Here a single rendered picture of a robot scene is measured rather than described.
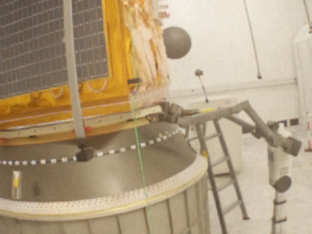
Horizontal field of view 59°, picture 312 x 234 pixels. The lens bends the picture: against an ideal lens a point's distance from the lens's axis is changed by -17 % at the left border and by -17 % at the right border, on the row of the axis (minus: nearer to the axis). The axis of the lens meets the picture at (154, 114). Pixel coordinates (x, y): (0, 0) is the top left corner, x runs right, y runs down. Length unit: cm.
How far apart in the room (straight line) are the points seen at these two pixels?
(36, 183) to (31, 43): 91
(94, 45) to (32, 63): 43
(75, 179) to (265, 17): 921
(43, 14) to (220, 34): 850
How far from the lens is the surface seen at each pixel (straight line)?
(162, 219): 220
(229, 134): 607
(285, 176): 253
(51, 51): 191
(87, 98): 185
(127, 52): 183
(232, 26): 1021
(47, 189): 208
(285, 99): 1042
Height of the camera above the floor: 184
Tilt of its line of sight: 4 degrees down
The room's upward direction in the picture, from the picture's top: 8 degrees counter-clockwise
